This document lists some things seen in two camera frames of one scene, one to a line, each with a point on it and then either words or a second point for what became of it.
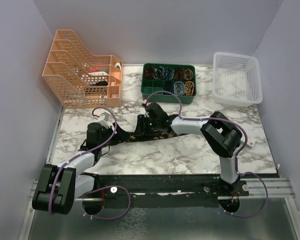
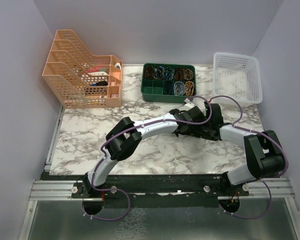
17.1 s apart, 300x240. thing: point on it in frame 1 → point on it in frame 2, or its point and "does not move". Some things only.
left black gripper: [104, 128] → [179, 133]
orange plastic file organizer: [79, 80] does not move
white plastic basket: [236, 80] does not move
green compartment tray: [180, 79] does not move
